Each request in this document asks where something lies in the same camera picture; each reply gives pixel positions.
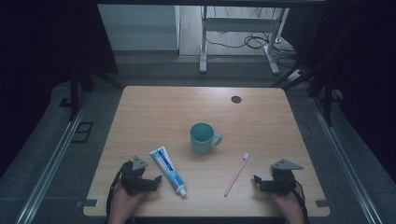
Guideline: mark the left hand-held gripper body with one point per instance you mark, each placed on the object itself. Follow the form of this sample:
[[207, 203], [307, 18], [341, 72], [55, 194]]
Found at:
[[134, 182]]

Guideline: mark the pink toothbrush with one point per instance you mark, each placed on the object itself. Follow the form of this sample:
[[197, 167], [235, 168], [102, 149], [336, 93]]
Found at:
[[236, 175]]

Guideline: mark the person's left hand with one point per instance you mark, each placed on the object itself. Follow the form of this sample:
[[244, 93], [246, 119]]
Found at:
[[124, 202]]

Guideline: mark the teal cup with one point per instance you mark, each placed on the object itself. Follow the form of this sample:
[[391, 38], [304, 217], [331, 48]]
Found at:
[[202, 138]]

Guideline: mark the white panel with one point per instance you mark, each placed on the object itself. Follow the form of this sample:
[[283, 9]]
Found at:
[[138, 28]]

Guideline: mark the person's right hand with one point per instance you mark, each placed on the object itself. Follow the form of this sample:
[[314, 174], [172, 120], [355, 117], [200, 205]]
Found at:
[[289, 203]]

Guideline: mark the metal floor rail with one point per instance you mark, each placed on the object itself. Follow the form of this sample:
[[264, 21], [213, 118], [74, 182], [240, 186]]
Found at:
[[49, 165], [342, 161]]

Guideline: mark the white and blue toothpaste tube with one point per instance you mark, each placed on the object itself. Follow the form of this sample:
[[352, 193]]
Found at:
[[169, 171]]

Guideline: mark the black metal stand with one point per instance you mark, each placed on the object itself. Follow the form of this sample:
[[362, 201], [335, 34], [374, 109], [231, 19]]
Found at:
[[327, 93], [74, 93]]

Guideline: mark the white desk frame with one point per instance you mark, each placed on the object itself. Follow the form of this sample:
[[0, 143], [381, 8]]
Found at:
[[239, 24]]

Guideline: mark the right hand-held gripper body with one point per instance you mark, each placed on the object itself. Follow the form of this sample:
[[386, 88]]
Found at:
[[281, 182]]

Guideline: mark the grey tape piece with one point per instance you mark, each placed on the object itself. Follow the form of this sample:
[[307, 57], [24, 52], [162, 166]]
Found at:
[[87, 203]]

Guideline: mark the dark round table grommet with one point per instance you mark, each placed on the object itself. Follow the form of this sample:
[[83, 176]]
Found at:
[[236, 99]]

